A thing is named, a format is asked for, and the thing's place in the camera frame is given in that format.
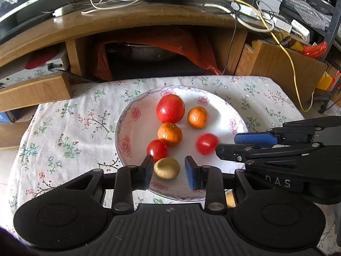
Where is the wooden TV stand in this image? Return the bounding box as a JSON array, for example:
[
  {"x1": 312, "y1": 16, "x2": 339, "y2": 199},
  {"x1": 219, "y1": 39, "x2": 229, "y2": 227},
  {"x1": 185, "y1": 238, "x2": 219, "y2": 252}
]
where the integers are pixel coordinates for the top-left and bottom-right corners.
[{"x1": 0, "y1": 0, "x2": 329, "y2": 150}]

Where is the floral tablecloth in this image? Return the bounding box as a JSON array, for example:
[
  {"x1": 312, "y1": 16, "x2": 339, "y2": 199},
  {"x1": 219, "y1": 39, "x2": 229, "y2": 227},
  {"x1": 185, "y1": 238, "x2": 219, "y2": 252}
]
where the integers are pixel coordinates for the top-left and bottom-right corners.
[{"x1": 7, "y1": 75, "x2": 341, "y2": 254}]

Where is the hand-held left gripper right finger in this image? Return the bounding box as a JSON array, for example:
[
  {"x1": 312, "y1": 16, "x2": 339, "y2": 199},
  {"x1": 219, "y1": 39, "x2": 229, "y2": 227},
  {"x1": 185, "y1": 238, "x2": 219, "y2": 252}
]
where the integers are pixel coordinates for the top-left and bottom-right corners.
[{"x1": 184, "y1": 156, "x2": 263, "y2": 214}]

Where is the white labelled device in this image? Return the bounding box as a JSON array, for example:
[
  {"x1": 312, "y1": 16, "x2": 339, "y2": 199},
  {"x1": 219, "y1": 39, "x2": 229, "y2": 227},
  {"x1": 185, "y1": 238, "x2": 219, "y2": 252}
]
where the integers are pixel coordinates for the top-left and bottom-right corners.
[{"x1": 290, "y1": 19, "x2": 310, "y2": 38}]

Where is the orange tangerine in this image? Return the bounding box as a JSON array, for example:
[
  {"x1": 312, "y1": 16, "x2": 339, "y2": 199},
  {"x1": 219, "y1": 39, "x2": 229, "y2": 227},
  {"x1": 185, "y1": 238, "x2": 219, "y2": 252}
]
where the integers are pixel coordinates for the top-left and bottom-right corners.
[
  {"x1": 157, "y1": 122, "x2": 183, "y2": 147},
  {"x1": 226, "y1": 192, "x2": 237, "y2": 208},
  {"x1": 187, "y1": 106, "x2": 208, "y2": 129}
]

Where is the small red tomato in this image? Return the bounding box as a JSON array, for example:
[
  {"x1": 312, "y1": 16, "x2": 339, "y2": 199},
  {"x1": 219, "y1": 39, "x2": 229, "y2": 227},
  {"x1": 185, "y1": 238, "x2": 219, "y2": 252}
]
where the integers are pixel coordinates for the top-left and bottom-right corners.
[
  {"x1": 146, "y1": 139, "x2": 169, "y2": 163},
  {"x1": 196, "y1": 133, "x2": 219, "y2": 156}
]

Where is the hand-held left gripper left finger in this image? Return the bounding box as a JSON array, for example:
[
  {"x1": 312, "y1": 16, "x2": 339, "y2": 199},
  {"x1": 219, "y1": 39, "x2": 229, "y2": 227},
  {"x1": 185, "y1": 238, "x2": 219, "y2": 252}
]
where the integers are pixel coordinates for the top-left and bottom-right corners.
[{"x1": 57, "y1": 155, "x2": 155, "y2": 214}]

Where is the blue white cardboard box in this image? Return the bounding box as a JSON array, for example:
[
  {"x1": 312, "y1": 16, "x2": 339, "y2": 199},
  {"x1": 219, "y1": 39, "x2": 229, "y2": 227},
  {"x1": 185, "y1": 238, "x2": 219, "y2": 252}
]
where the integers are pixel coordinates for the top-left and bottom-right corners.
[{"x1": 0, "y1": 111, "x2": 16, "y2": 123}]

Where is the tan round fruit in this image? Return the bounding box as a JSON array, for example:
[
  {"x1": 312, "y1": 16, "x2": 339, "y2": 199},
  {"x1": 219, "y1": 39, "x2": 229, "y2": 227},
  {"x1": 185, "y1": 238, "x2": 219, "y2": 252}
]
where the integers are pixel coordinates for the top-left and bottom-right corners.
[{"x1": 154, "y1": 157, "x2": 181, "y2": 180}]

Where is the yellow cable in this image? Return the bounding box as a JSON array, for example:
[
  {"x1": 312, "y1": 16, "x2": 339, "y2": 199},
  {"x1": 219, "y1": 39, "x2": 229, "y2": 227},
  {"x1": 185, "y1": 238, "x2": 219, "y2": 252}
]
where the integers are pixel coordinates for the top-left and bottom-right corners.
[{"x1": 160, "y1": 0, "x2": 314, "y2": 112}]

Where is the silver set-top box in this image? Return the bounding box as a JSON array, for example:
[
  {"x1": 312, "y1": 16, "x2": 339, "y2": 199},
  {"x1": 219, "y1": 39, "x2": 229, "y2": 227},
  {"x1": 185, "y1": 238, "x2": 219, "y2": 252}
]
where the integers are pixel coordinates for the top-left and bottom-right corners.
[{"x1": 0, "y1": 51, "x2": 68, "y2": 86}]

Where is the large red tomato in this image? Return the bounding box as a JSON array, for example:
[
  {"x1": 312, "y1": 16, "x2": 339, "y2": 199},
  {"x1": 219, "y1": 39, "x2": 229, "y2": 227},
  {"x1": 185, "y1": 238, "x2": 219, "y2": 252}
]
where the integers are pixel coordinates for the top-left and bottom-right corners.
[{"x1": 156, "y1": 94, "x2": 186, "y2": 124}]

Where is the small red bag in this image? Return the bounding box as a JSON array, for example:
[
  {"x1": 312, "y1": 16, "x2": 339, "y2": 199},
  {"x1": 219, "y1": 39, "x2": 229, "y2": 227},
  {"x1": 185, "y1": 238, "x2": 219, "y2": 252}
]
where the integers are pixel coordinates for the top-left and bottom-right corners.
[{"x1": 302, "y1": 41, "x2": 329, "y2": 59}]

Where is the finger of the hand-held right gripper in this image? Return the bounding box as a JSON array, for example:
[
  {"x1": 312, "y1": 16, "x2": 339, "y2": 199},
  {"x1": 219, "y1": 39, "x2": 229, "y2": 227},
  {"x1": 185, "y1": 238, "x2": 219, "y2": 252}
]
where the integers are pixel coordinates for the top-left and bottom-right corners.
[
  {"x1": 215, "y1": 142, "x2": 323, "y2": 164},
  {"x1": 234, "y1": 116, "x2": 341, "y2": 148}
]

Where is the yellow package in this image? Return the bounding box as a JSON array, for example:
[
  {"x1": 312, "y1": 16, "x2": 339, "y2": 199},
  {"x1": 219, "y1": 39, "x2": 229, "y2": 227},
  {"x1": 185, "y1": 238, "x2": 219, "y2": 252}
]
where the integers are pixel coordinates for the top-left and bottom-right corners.
[{"x1": 317, "y1": 71, "x2": 340, "y2": 91}]

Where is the black metal rack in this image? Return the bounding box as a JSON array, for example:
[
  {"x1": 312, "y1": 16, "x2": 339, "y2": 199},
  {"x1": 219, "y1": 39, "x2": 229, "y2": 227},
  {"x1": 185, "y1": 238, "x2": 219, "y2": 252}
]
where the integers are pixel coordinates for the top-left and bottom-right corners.
[{"x1": 280, "y1": 0, "x2": 341, "y2": 112}]

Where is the white power adapter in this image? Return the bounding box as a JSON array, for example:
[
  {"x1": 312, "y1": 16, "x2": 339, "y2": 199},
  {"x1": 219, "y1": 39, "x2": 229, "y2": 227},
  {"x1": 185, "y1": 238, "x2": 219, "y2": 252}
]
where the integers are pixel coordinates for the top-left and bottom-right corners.
[{"x1": 53, "y1": 5, "x2": 74, "y2": 16}]

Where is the red plastic bag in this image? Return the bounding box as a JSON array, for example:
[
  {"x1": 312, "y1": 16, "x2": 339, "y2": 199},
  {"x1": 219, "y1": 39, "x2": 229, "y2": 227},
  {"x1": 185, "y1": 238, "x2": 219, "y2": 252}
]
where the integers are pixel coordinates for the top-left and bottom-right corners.
[{"x1": 94, "y1": 31, "x2": 223, "y2": 82}]

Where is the white floral plate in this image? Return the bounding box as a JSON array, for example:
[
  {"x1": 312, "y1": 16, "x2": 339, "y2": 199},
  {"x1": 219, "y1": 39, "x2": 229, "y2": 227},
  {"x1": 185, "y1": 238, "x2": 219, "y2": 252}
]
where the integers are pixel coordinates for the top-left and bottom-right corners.
[{"x1": 115, "y1": 86, "x2": 249, "y2": 202}]

